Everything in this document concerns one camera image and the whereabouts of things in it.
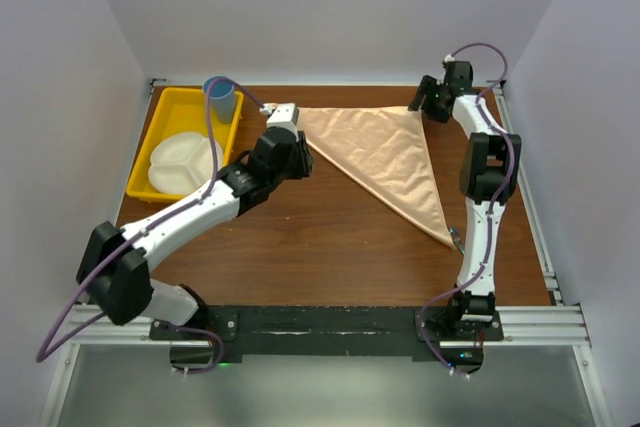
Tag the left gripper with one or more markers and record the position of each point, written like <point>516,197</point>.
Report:
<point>304,158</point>

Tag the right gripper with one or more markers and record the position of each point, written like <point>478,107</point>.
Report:
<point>427,86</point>

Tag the peach cloth napkin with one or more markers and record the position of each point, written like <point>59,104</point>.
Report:
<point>384,150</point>

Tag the iridescent purple fork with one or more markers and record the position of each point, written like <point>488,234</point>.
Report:
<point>457,240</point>

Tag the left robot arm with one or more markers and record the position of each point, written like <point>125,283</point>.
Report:
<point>116,267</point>

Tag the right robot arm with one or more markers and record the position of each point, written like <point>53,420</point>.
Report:
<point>488,179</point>

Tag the blue plastic cup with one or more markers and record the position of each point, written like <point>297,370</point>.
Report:
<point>221,95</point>

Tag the white divided plate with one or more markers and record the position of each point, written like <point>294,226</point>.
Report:
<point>181,164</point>

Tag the yellow plastic tray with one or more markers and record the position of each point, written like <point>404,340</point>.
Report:
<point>181,109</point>

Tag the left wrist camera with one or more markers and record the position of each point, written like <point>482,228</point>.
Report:
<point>282,115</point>

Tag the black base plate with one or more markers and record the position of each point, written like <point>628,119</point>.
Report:
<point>243,331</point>

